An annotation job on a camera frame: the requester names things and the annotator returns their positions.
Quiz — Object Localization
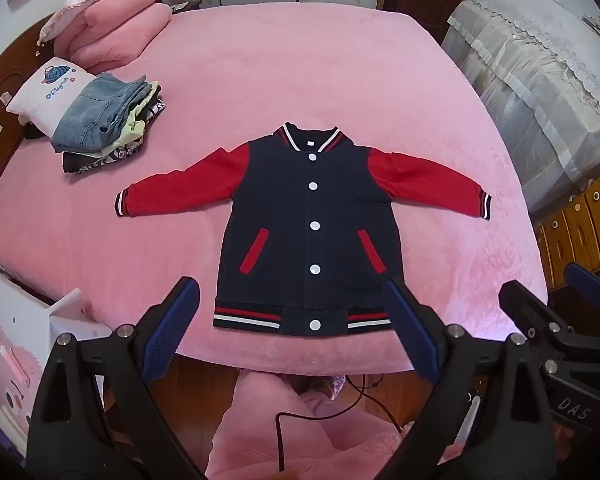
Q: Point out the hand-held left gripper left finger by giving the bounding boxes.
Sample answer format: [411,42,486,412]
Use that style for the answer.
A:
[26,276,206,480]

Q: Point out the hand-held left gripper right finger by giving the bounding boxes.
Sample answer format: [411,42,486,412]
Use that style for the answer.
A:
[380,276,557,480]

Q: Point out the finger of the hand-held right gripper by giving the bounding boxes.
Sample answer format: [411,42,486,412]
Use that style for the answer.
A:
[498,280,562,347]
[564,261,600,322]

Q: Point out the navy and red varsity jacket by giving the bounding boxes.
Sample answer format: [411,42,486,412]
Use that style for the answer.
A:
[114,122,493,336]

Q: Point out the wooden drawer cabinet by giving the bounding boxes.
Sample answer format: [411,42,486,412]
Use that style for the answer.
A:
[532,170,600,292]

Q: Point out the white box with pink print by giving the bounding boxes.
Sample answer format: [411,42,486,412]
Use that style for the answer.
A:
[0,252,115,443]

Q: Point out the folded black and white garment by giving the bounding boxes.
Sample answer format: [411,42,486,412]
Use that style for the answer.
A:
[61,99,168,176]

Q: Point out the furniture under white lace cover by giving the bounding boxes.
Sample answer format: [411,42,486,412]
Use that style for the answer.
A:
[440,0,600,217]

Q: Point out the folded pale yellow garment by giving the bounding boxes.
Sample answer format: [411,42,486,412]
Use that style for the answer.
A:
[117,80,162,147]

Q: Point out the folded blue denim jeans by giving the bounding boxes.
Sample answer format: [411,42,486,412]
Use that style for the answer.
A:
[50,72,148,154]

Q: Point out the wooden headboard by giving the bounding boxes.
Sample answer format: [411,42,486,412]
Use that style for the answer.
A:
[0,15,57,221]

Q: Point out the white printed pillow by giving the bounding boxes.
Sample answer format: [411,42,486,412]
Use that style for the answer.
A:
[5,57,100,132]

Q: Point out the pink plush bed blanket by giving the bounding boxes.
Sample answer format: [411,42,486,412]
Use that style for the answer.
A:
[0,5,551,376]

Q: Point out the pink folded quilt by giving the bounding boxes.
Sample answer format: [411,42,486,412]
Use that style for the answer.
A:
[54,2,173,75]

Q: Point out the black cable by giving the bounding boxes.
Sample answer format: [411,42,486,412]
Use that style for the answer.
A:
[274,375,406,472]

